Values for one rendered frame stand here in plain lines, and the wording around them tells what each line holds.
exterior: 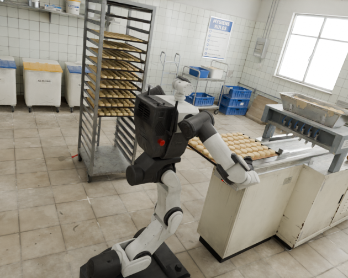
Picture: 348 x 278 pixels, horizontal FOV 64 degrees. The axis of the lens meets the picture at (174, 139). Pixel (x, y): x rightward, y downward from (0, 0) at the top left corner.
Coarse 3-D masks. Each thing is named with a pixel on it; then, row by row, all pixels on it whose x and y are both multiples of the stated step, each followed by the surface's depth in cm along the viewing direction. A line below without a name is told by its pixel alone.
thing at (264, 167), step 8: (320, 152) 246; (328, 152) 252; (280, 160) 214; (288, 160) 216; (296, 160) 223; (304, 160) 231; (256, 168) 194; (264, 168) 200; (272, 168) 207; (280, 168) 213
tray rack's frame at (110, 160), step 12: (108, 0) 227; (120, 0) 231; (108, 12) 289; (84, 24) 282; (108, 24) 294; (84, 36) 286; (84, 48) 291; (84, 60) 296; (84, 72) 301; (84, 156) 318; (96, 156) 323; (108, 156) 328; (120, 156) 334; (96, 168) 299; (108, 168) 303; (120, 168) 308
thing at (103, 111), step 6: (90, 102) 301; (102, 108) 286; (108, 108) 289; (114, 108) 292; (120, 108) 296; (126, 108) 299; (102, 114) 269; (108, 114) 272; (114, 114) 275; (120, 114) 278; (126, 114) 282; (132, 114) 285
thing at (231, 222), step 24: (288, 168) 219; (216, 192) 219; (240, 192) 199; (264, 192) 212; (288, 192) 237; (216, 216) 221; (240, 216) 207; (264, 216) 230; (216, 240) 224; (240, 240) 224; (264, 240) 258
